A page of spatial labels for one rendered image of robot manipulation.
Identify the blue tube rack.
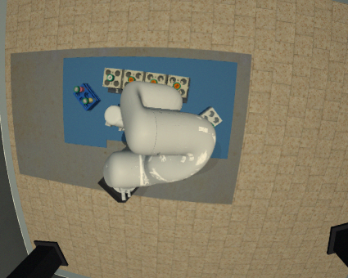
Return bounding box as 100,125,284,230
73,83,101,110

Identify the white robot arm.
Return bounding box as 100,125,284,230
103,81,216,200

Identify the blue bench mat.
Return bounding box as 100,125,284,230
63,56,237,159

